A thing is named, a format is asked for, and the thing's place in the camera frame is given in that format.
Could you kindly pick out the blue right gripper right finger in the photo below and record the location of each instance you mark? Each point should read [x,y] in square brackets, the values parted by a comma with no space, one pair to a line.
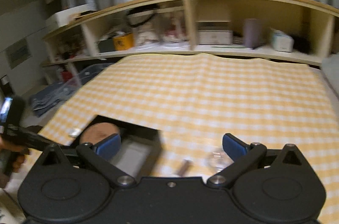
[234,147]

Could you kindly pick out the black box on shelf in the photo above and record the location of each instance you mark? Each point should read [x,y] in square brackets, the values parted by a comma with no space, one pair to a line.
[106,46]

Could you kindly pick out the long wooden shelf unit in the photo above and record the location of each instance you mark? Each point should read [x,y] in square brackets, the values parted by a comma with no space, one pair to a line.
[308,18]

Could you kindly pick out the yellow white checkered tablecloth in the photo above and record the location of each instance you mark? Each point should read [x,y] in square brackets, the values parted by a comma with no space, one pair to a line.
[194,100]

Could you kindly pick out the purple cylindrical cup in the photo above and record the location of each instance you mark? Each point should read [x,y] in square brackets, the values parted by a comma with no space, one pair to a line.
[252,33]

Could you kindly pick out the white tissue pack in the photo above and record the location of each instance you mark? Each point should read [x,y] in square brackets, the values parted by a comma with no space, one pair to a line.
[280,41]

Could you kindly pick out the white small drawer unit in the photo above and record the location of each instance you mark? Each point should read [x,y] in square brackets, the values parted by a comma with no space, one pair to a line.
[214,33]

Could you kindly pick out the black cardboard box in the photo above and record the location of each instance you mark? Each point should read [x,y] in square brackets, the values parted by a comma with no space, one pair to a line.
[140,147]

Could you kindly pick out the clear small jewelry case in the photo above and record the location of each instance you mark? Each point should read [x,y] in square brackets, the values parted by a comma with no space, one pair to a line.
[218,160]

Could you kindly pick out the person's left hand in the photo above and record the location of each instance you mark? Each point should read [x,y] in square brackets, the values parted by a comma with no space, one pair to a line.
[12,157]

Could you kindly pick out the clear doll display case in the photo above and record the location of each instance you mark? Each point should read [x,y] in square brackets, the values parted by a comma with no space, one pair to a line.
[145,28]

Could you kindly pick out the folded dark striped fabric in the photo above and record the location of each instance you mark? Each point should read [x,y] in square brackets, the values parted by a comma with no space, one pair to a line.
[49,97]

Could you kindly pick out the yellow printed box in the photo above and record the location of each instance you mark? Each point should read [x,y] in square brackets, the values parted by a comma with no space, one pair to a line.
[124,42]

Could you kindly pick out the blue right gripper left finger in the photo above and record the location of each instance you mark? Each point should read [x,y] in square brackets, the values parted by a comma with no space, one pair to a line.
[108,147]

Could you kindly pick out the round cork coaster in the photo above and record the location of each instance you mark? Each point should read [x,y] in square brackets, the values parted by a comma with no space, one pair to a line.
[97,132]

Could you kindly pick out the white box on shelf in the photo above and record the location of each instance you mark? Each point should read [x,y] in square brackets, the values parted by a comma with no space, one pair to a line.
[66,16]

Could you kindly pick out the clear plastic storage bin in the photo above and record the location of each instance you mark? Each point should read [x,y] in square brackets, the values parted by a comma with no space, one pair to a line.
[74,84]

